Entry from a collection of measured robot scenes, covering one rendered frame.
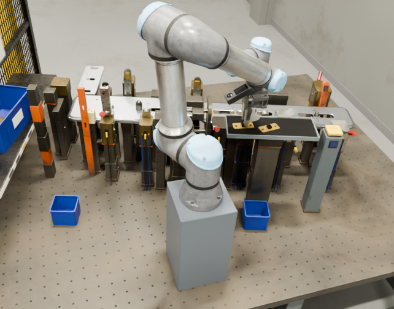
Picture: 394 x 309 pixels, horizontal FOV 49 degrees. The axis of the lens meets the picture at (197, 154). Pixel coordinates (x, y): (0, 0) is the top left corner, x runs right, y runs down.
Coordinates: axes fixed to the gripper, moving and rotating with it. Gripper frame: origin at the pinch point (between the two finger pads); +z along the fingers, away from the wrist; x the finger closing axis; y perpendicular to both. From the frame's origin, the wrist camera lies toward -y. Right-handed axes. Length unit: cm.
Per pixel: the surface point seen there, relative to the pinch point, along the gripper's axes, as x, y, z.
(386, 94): 144, 175, 85
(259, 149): -4.7, 6.7, 10.7
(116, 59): 288, -47, 118
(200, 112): 11.7, -15.3, 2.0
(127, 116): 35, -45, 18
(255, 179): -4.8, 7.5, 27.6
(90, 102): 49, -63, 18
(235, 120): 4.2, -2.3, 1.8
